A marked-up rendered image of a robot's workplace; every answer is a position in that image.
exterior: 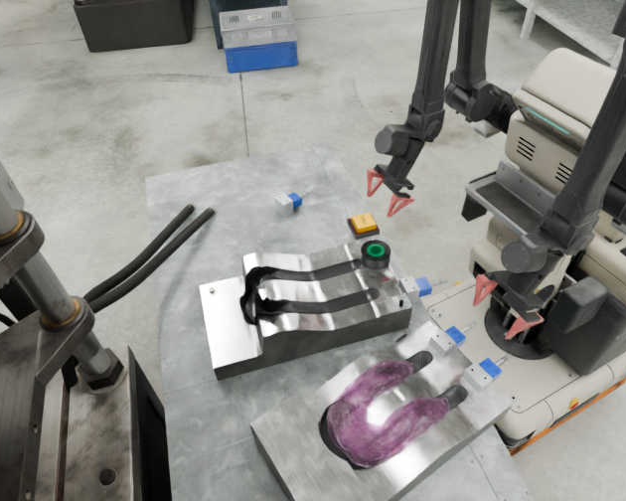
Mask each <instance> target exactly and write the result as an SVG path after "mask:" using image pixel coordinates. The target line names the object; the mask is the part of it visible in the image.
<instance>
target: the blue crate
mask: <svg viewBox="0 0 626 501"><path fill-rule="evenodd" d="M224 48H225V47H224ZM225 54H226V60H227V66H228V72H229V73H231V74H232V73H241V72H250V71H259V70H267V69H276V68H285V67H294V66H297V65H298V59H297V40H296V41H289V42H279V43H270V44H261V45H251V46H242V47H233V48H225Z"/></svg>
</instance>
